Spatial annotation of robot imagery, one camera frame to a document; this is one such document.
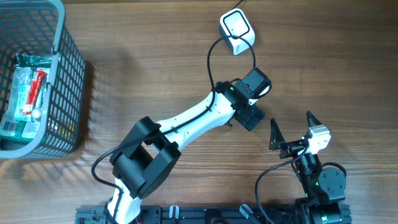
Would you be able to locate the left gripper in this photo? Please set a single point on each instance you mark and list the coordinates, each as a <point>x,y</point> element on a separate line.
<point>252,117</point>

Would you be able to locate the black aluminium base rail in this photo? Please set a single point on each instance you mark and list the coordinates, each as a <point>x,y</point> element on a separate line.
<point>284,213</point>

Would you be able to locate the white barcode scanner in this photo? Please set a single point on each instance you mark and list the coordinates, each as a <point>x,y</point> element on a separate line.
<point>235,22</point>

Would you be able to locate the green glove package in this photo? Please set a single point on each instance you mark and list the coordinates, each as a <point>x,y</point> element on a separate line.
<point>14,125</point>

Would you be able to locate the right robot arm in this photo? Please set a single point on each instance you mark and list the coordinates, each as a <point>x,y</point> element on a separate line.
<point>323,184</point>

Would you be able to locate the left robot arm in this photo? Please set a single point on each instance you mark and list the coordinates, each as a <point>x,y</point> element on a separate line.
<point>150,150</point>

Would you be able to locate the red toothpaste tube box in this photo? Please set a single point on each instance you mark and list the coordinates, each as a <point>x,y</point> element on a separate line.
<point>35,86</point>

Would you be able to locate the grey plastic shopping basket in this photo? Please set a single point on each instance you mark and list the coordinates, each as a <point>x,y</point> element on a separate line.
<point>38,28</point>

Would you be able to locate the yellow oil bottle grey cap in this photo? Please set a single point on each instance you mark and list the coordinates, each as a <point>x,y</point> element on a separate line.
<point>36,114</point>

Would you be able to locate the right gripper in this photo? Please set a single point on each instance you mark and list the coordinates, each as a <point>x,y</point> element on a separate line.
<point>277,141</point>

